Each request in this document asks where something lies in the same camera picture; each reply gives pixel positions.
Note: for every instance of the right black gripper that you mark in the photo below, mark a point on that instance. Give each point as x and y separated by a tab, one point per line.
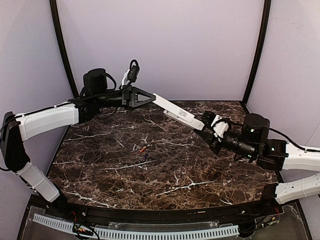
215	141

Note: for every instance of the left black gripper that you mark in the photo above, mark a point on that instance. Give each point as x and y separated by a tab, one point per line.
125	99

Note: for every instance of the white remote control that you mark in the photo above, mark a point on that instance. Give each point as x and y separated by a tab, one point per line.
194	124

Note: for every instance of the white remote battery cover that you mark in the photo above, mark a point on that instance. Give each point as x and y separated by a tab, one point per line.
169	106

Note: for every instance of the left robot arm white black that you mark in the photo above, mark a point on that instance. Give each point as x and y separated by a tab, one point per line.
95	95

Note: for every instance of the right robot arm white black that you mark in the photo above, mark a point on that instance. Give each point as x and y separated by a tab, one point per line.
252	142

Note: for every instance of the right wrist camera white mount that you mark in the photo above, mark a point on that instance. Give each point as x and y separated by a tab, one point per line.
219	126

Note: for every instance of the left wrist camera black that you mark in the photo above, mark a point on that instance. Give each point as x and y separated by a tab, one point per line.
131	74

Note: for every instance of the black front rail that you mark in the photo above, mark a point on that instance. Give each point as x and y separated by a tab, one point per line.
239	213

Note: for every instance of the left black frame post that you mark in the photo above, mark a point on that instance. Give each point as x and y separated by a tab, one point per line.
62	47

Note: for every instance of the black frame post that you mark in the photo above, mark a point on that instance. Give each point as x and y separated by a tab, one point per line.
62	47
258	51

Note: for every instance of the right black frame post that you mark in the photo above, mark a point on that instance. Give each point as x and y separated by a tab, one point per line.
258	51

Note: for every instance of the grey slotted cable duct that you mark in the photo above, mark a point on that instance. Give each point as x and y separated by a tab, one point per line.
139	231

